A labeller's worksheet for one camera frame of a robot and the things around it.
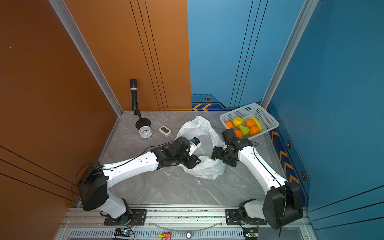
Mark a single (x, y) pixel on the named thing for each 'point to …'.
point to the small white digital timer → (165, 131)
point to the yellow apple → (237, 121)
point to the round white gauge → (145, 132)
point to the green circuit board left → (121, 232)
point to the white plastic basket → (252, 111)
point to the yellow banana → (257, 124)
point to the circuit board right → (250, 233)
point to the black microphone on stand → (142, 122)
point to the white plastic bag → (200, 127)
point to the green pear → (245, 130)
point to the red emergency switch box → (168, 236)
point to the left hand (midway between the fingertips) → (199, 159)
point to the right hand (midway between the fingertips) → (216, 159)
